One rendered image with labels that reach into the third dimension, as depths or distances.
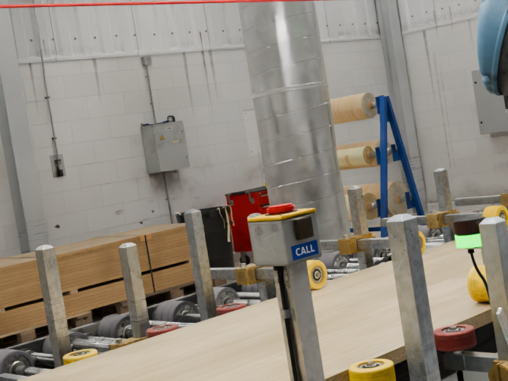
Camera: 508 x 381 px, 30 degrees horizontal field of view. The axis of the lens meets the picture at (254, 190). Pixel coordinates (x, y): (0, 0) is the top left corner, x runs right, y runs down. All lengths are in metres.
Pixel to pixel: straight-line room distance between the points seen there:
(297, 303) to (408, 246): 0.26
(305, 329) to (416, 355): 0.27
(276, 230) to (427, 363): 0.39
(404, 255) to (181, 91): 9.01
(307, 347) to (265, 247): 0.15
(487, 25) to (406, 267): 0.65
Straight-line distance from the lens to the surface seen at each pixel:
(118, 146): 9.88
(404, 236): 1.51
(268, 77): 5.79
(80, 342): 2.69
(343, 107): 9.10
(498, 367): 1.75
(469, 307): 2.11
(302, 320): 1.34
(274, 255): 1.31
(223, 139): 10.75
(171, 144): 9.99
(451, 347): 1.86
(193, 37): 10.73
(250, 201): 9.98
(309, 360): 1.35
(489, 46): 0.95
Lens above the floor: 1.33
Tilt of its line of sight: 3 degrees down
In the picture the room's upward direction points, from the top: 9 degrees counter-clockwise
